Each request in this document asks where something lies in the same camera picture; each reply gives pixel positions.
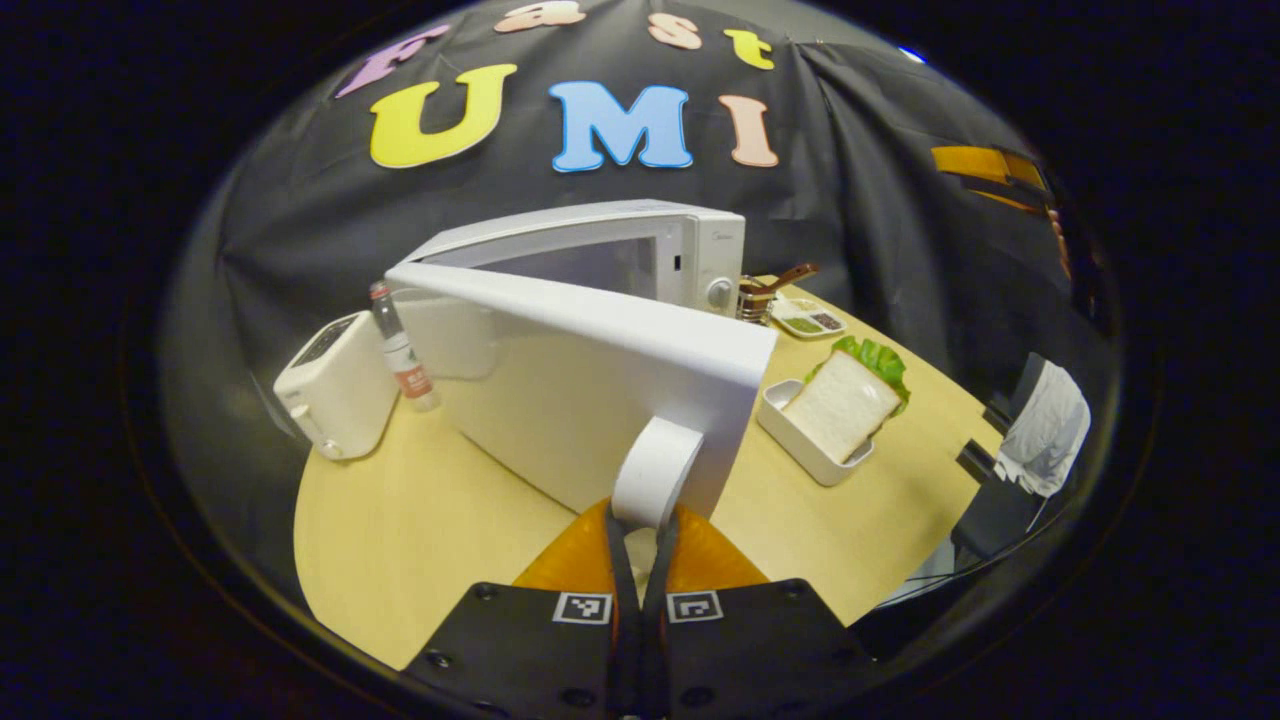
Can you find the lettuce sandwich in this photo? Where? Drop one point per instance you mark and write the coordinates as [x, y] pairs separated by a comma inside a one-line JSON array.
[[840, 405]]

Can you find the clear water bottle red label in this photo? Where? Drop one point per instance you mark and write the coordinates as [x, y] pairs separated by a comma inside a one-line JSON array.
[[402, 355]]

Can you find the white rectangular tray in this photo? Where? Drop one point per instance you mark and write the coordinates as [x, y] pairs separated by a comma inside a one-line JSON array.
[[800, 445]]

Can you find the black chair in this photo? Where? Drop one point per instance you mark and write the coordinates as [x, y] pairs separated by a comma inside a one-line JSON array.
[[990, 510]]

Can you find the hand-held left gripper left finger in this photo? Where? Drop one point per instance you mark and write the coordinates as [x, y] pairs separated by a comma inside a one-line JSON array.
[[622, 640]]

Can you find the small ceiling light panel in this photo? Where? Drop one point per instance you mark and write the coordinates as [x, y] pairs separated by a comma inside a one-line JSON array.
[[910, 53]]

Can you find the white toaster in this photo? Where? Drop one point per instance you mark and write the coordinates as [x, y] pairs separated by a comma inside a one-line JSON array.
[[340, 385]]

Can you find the white microwave oven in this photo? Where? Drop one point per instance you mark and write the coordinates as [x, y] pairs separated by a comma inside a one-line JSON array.
[[560, 400]]

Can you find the white divided seasoning dish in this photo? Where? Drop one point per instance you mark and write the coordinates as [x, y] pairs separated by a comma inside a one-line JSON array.
[[810, 320]]

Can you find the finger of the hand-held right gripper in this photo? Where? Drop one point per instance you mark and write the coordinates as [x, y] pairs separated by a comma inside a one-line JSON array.
[[1010, 198], [980, 163]]

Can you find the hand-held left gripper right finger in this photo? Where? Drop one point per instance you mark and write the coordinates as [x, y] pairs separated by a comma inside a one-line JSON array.
[[656, 640]]

